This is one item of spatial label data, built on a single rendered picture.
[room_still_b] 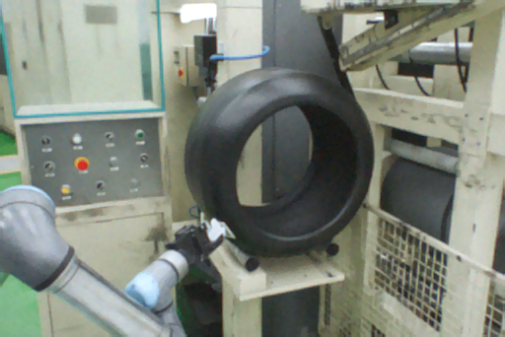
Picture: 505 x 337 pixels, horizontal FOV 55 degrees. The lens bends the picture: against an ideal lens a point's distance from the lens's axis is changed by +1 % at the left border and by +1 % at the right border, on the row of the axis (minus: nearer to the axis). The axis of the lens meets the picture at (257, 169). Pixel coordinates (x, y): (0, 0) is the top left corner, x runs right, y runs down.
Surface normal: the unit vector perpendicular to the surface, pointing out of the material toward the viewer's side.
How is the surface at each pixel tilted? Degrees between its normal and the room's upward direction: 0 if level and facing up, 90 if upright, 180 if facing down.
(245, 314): 90
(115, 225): 90
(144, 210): 90
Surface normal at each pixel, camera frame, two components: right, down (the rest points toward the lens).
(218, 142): -0.38, -0.06
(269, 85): 0.03, -0.48
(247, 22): 0.37, 0.25
